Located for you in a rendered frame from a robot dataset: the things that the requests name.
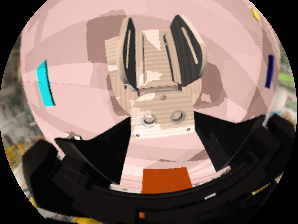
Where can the blue long thin bar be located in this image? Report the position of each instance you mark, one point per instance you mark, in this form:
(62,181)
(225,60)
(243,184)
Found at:
(269,71)

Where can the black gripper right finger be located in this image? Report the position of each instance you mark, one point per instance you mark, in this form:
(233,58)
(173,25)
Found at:
(222,139)

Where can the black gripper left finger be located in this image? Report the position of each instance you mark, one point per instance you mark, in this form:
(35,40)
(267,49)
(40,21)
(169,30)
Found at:
(105,153)

